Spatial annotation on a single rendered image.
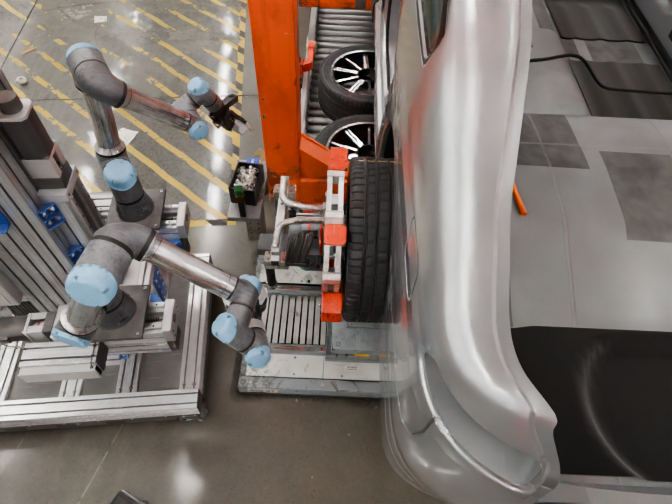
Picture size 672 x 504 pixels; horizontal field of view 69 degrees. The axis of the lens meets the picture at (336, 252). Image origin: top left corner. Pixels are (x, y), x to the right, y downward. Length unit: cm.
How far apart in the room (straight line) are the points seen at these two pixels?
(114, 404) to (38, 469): 48
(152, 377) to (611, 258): 201
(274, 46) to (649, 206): 155
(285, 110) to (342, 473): 165
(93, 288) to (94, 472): 146
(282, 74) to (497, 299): 137
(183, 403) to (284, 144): 125
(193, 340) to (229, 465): 60
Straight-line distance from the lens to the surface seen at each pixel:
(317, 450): 249
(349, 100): 319
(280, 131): 221
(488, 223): 99
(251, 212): 260
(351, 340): 243
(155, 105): 193
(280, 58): 200
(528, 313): 187
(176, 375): 246
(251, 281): 149
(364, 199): 168
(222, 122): 224
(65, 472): 272
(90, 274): 133
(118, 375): 255
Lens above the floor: 242
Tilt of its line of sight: 54 degrees down
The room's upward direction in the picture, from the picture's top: 3 degrees clockwise
